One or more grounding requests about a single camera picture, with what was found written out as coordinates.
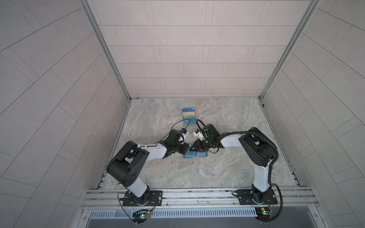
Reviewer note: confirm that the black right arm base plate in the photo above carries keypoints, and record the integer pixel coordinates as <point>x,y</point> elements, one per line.
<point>251,197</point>

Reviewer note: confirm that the dark blue VIP card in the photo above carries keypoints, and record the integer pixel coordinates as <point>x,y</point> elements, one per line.
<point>191,109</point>

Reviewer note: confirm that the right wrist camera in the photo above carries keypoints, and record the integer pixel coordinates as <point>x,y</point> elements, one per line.
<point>199,134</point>

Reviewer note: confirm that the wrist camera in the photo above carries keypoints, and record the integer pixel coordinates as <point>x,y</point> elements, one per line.
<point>183,136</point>
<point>199,134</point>

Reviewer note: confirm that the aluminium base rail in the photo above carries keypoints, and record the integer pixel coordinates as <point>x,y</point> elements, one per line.
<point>195,198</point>

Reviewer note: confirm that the teal chip card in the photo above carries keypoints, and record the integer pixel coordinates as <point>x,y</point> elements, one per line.
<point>190,155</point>

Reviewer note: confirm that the aluminium corner post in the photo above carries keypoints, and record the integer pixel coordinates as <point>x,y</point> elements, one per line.
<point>289,48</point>
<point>100,39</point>

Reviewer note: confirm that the circuit board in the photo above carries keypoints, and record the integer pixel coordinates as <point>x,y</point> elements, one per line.
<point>141,216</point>
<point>263,213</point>

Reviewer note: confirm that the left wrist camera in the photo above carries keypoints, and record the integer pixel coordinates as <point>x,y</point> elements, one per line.
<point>183,136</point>

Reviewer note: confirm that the blue-grey card holder wallet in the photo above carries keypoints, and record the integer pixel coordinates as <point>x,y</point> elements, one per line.
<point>200,154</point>

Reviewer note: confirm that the white vent grille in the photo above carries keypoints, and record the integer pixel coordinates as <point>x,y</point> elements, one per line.
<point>169,213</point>

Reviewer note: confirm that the teal VIP card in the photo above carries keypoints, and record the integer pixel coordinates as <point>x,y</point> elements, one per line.
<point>189,120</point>

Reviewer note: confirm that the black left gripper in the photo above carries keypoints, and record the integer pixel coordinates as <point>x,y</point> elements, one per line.
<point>185,147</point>

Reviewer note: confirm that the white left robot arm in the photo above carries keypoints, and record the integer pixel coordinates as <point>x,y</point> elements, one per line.
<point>127,164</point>

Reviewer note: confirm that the left circuit board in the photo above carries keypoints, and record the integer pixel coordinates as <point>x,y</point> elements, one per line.
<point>141,216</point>

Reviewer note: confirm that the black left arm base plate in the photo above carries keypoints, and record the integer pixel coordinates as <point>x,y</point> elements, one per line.
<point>151,198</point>

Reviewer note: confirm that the right aluminium corner post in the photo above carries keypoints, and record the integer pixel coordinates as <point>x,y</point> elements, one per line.
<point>289,48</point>

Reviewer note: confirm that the right circuit board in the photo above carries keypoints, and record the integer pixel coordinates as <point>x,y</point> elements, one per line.
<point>263,213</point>

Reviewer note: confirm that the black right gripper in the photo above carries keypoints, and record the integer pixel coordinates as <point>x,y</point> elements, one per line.
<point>198,145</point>

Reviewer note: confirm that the left aluminium corner post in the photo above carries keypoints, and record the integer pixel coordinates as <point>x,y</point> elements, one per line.
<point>100,39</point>

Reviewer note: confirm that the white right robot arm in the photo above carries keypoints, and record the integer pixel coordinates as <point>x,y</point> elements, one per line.
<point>259,148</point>

